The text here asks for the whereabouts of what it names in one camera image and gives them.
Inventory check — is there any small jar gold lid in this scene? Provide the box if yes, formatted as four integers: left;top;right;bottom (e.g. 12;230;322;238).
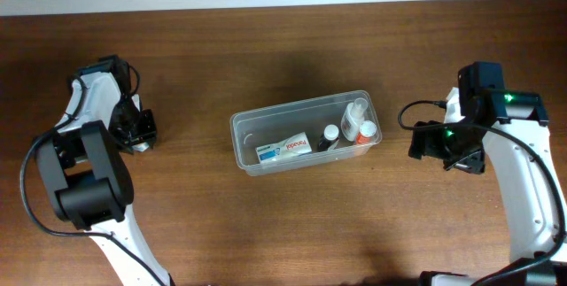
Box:
132;143;150;152

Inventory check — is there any orange tube white cap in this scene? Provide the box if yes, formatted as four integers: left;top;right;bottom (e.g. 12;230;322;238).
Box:
355;120;377;144

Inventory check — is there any black bottle white cap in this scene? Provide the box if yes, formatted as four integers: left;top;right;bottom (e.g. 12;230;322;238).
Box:
317;124;339;151

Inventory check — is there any white Panadol box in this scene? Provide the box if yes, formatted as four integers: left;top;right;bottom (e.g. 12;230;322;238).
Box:
255;132;312;164

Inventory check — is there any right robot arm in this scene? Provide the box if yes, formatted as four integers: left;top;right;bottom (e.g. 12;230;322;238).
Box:
408;62;566;285

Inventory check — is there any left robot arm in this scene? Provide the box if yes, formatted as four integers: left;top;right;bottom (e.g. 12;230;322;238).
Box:
27;55;174;285

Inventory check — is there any clear plastic container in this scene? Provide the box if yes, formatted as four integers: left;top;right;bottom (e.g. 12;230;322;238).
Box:
230;90;382;176

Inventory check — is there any right black cable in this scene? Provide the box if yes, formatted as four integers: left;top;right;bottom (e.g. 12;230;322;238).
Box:
397;97;567;286

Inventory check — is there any black cable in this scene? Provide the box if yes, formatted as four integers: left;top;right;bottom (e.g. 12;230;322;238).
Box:
397;97;567;286
19;62;169;286

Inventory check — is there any left black cable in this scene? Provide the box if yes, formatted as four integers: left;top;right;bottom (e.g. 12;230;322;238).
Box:
19;62;169;286

